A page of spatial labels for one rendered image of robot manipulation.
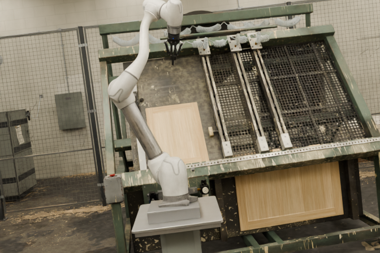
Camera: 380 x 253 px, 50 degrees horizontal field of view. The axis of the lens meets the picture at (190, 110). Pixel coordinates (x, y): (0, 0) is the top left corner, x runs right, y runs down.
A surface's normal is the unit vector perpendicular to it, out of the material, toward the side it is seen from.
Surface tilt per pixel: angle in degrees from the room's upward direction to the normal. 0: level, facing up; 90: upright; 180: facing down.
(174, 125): 55
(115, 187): 90
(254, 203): 90
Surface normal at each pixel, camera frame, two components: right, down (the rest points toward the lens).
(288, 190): 0.12, 0.04
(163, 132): 0.03, -0.54
